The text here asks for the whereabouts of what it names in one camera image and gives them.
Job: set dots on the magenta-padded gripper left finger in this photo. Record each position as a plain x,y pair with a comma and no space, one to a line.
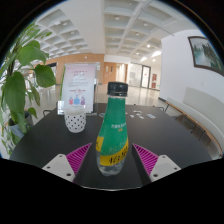
60,165

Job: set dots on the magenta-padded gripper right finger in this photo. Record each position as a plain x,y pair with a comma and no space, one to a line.
163,165

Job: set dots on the green-labelled clear drink bottle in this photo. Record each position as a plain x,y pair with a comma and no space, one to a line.
112,133

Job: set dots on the white black-dotted cup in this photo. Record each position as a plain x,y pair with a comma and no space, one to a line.
75,120

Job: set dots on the small blue card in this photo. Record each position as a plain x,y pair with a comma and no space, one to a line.
150,116

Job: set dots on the long white bench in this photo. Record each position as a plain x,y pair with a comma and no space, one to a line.
203,110

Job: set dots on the clear acrylic sign stand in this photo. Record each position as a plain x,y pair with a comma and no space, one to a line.
79,85

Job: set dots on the green potted plant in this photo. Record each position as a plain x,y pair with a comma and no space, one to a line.
15,93

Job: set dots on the dark-framed glass door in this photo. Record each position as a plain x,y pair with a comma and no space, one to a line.
145,76

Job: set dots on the ceiling lights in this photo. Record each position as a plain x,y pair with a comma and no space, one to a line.
116,18

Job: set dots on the dark-framed wall picture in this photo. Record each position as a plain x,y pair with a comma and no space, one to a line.
206,55

